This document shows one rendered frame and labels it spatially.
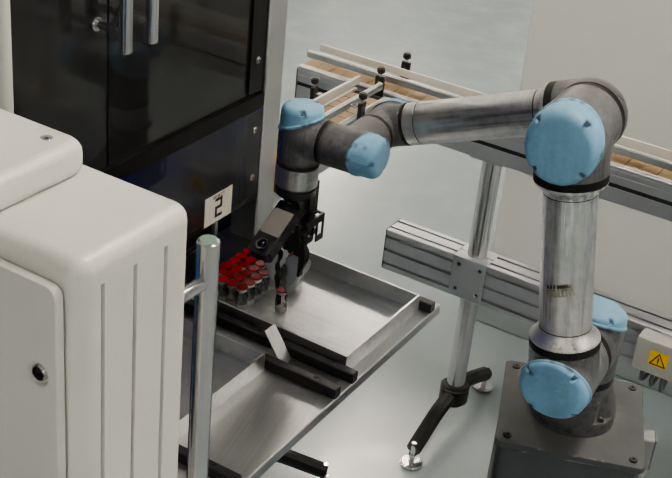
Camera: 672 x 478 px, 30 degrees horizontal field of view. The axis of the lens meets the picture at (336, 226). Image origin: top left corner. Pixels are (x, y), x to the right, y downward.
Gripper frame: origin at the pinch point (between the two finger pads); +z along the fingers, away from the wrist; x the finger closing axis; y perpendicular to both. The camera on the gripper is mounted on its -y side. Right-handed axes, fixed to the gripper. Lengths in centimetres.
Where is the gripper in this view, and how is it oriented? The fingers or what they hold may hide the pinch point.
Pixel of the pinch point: (280, 287)
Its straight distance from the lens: 227.6
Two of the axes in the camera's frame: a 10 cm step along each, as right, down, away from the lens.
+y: 5.3, -3.6, 7.7
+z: -0.9, 8.7, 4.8
